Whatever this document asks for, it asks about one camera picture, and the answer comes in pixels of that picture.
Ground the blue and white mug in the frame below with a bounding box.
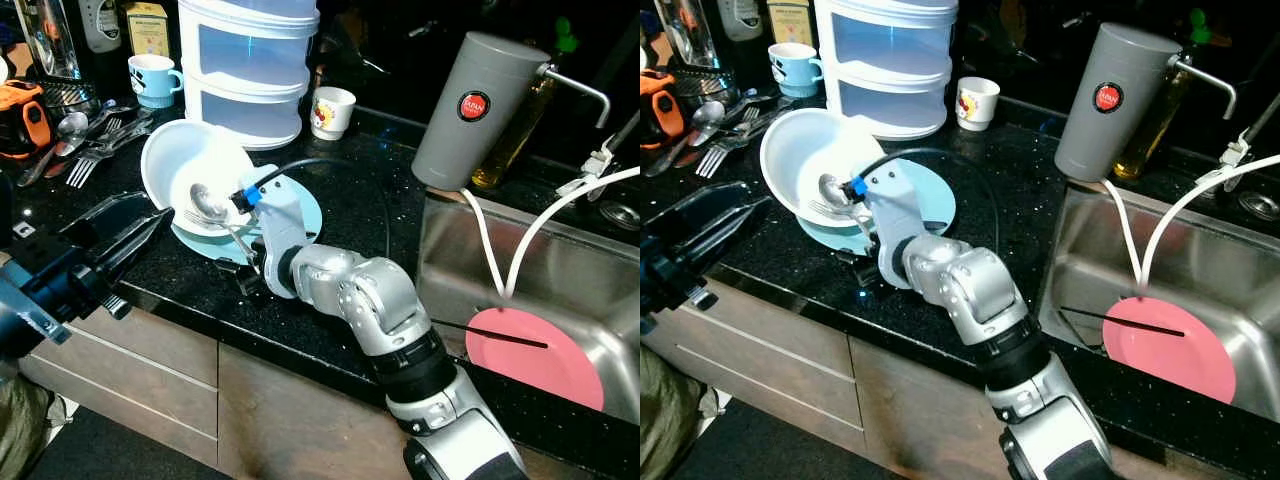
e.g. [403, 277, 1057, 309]
[767, 42, 827, 100]
[127, 54, 187, 110]

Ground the white cup with cartoon print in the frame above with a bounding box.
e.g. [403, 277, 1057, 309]
[309, 86, 358, 142]
[954, 76, 1002, 133]

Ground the yellow oil bottle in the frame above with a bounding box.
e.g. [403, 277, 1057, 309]
[1112, 68, 1193, 182]
[470, 75, 561, 191]

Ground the yellow box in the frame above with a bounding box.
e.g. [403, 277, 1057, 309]
[124, 0, 172, 57]
[767, 0, 814, 47]

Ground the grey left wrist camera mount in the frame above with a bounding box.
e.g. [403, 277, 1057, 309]
[0, 272, 73, 363]

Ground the silver spoon in bowl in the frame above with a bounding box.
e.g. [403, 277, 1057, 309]
[188, 183, 234, 223]
[817, 174, 861, 209]

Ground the round metal drain cover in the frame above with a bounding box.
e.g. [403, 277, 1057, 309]
[598, 199, 641, 233]
[1237, 189, 1280, 224]

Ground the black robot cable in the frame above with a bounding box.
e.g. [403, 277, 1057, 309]
[255, 156, 394, 263]
[868, 146, 1002, 251]

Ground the metal faucet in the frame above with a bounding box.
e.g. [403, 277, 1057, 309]
[1168, 55, 1239, 122]
[538, 64, 614, 131]

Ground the short white hose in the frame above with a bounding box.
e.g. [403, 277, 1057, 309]
[1102, 178, 1148, 298]
[458, 188, 513, 301]

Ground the orange and black tool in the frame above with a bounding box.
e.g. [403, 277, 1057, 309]
[640, 68, 675, 153]
[0, 80, 53, 163]

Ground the pink plate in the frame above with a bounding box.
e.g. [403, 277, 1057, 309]
[464, 305, 607, 413]
[1102, 295, 1239, 406]

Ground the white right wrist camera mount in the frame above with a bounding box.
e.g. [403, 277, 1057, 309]
[858, 160, 933, 291]
[243, 165, 309, 301]

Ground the long white hose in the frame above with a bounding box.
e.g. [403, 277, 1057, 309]
[1138, 153, 1280, 298]
[503, 165, 641, 301]

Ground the grey white appliance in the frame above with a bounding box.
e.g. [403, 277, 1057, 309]
[714, 0, 764, 44]
[77, 0, 124, 54]

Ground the white stacked plastic container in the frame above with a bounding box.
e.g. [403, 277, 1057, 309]
[177, 0, 322, 152]
[814, 0, 960, 142]

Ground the light blue plate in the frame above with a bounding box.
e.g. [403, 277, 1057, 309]
[170, 175, 324, 267]
[795, 160, 957, 257]

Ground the silver fork in bowl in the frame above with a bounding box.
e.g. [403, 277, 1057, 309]
[806, 198, 873, 247]
[183, 206, 249, 263]

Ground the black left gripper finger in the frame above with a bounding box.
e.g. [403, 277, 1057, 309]
[689, 204, 777, 292]
[661, 179, 757, 240]
[62, 194, 162, 247]
[94, 211, 174, 287]

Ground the thin black stick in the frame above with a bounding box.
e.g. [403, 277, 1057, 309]
[1059, 305, 1187, 337]
[431, 319, 550, 350]

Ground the grey tumbler with red logo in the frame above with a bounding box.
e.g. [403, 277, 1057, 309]
[411, 30, 552, 192]
[1054, 22, 1187, 184]

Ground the stainless steel sink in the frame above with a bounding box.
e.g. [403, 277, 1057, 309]
[1038, 183, 1280, 423]
[414, 188, 641, 427]

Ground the olive trouser leg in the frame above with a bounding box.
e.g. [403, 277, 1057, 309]
[640, 345, 707, 480]
[0, 375, 54, 480]

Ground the white bowl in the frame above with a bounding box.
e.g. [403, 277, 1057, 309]
[140, 119, 257, 239]
[759, 107, 873, 228]

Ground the large silver spoon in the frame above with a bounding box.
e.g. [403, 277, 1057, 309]
[658, 99, 728, 180]
[17, 111, 91, 190]

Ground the white hose connector clip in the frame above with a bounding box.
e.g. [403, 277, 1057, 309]
[1194, 133, 1253, 192]
[555, 143, 617, 199]

